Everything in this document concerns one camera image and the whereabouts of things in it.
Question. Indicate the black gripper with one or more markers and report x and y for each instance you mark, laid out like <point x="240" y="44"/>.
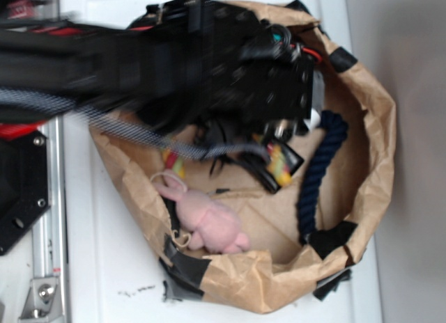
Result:
<point x="262" y="80"/>

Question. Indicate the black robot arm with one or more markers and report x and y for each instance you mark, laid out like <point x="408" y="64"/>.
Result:
<point x="186" y="62"/>

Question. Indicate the black taped rectangular block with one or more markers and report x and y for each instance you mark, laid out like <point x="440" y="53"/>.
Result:
<point x="284" y="162"/>

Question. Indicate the pink plush bunny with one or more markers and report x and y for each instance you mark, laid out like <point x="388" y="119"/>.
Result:
<point x="212" y="225"/>

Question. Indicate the brown paper bag bin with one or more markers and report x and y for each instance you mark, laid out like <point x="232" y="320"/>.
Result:
<point x="278" y="269"/>

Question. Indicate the white tray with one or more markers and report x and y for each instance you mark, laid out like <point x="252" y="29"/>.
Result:
<point x="115" y="276"/>

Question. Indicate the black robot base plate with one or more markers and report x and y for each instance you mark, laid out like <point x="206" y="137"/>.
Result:
<point x="24" y="186"/>

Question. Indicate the aluminium extrusion rail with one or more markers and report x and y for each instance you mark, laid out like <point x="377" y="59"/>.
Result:
<point x="49" y="234"/>

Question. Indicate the metal corner bracket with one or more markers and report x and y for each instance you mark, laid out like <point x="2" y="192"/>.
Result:
<point x="43" y="302"/>

